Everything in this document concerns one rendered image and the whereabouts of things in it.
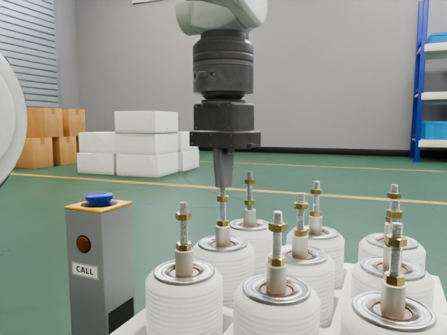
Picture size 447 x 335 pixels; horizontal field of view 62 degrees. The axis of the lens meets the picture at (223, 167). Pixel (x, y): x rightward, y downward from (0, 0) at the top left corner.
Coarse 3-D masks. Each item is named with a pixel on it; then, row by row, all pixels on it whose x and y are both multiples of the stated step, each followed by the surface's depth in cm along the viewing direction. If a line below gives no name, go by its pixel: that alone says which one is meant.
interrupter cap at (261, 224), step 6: (234, 222) 69; (240, 222) 69; (258, 222) 69; (264, 222) 69; (234, 228) 65; (240, 228) 64; (246, 228) 65; (252, 228) 65; (258, 228) 64; (264, 228) 65
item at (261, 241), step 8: (232, 232) 65; (240, 232) 64; (248, 232) 64; (256, 232) 64; (264, 232) 64; (272, 232) 65; (248, 240) 63; (256, 240) 63; (264, 240) 64; (272, 240) 65; (256, 248) 63; (264, 248) 64; (272, 248) 65; (256, 256) 64; (264, 256) 64; (256, 264) 64; (264, 264) 64; (256, 272) 64; (264, 272) 64
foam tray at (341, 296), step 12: (348, 264) 68; (348, 276) 62; (432, 276) 62; (348, 288) 58; (336, 300) 55; (444, 300) 54; (144, 312) 50; (228, 312) 50; (336, 312) 50; (444, 312) 50; (132, 324) 47; (144, 324) 48; (228, 324) 50; (336, 324) 47
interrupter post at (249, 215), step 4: (252, 208) 68; (244, 212) 67; (248, 212) 66; (252, 212) 66; (244, 216) 67; (248, 216) 66; (252, 216) 66; (244, 220) 67; (248, 220) 66; (252, 220) 66; (244, 224) 67; (248, 224) 66; (252, 224) 66
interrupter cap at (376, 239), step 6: (372, 234) 61; (378, 234) 61; (366, 240) 59; (372, 240) 58; (378, 240) 59; (408, 240) 58; (414, 240) 58; (378, 246) 56; (408, 246) 55; (414, 246) 55
